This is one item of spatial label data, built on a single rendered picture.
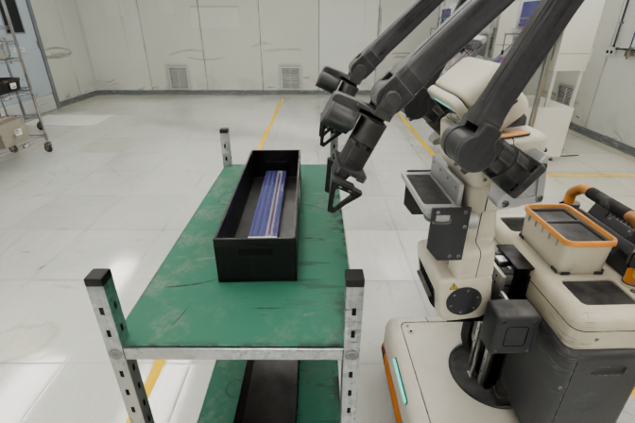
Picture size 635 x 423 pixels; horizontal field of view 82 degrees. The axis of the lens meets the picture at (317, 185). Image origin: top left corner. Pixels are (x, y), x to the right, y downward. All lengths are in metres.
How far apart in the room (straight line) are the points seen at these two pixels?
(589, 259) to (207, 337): 1.03
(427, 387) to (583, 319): 0.62
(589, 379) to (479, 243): 0.46
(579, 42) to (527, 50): 3.90
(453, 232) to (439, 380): 0.71
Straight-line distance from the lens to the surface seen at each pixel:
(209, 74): 8.41
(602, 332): 1.22
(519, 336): 1.22
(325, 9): 8.02
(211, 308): 0.80
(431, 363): 1.61
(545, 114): 4.70
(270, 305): 0.78
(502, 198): 0.87
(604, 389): 1.39
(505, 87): 0.80
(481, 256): 1.12
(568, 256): 1.25
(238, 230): 1.00
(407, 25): 1.16
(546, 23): 0.81
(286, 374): 1.42
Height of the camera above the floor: 1.48
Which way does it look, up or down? 24 degrees down
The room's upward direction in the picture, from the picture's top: straight up
